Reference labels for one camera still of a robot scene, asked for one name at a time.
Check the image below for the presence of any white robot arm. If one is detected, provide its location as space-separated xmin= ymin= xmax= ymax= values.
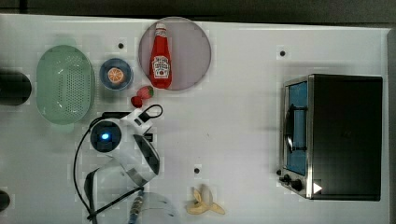
xmin=84 ymin=109 xmax=181 ymax=224

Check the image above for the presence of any pink strawberry toy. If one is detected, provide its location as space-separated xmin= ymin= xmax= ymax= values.
xmin=136 ymin=86 xmax=154 ymax=100

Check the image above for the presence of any grey round plate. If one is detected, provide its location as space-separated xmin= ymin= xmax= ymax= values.
xmin=138 ymin=17 xmax=211 ymax=91

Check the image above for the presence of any red ketchup bottle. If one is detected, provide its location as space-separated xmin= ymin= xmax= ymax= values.
xmin=149 ymin=22 xmax=173 ymax=89

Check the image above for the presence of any peeled banana toy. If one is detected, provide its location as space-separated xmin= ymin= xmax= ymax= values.
xmin=187 ymin=185 xmax=225 ymax=215

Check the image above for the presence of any small blue bowl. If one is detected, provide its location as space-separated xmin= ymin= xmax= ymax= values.
xmin=99 ymin=58 xmax=134 ymax=91

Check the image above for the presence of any orange slice toy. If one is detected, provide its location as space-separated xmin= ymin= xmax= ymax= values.
xmin=107 ymin=67 xmax=125 ymax=85

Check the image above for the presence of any black toaster oven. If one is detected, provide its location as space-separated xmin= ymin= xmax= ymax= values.
xmin=276 ymin=74 xmax=383 ymax=202

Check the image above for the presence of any green perforated colander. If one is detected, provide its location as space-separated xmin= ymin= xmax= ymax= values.
xmin=36 ymin=45 xmax=94 ymax=125

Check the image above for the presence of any black cylindrical cup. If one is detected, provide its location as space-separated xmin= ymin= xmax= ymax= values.
xmin=0 ymin=72 xmax=32 ymax=105

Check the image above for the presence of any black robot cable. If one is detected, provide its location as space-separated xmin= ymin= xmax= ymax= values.
xmin=72 ymin=104 xmax=164 ymax=222

